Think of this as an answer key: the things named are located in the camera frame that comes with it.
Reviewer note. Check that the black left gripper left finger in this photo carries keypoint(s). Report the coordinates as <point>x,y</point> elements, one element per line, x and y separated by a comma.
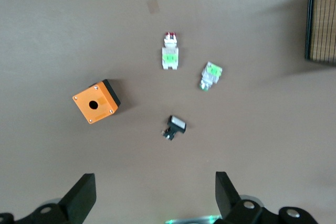
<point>78,200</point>

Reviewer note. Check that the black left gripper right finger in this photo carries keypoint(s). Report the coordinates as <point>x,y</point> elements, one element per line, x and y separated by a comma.
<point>228,203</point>

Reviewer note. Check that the red push button switch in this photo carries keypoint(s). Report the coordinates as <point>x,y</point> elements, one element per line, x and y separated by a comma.
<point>170,54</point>

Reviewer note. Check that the black white square button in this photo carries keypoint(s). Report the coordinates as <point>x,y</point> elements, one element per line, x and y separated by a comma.
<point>177,124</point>

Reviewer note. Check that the orange black button box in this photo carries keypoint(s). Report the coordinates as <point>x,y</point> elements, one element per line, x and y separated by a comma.
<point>94,103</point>

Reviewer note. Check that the wooden board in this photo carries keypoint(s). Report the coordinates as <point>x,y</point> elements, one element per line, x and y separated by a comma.
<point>326,24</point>

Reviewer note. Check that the clear tape patch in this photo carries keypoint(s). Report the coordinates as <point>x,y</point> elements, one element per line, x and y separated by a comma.
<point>153,6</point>

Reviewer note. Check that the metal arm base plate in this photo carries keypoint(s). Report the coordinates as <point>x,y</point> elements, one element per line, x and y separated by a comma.
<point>191,220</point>

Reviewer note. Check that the green push button switch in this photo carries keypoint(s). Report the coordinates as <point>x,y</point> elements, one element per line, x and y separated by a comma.
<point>211,75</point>

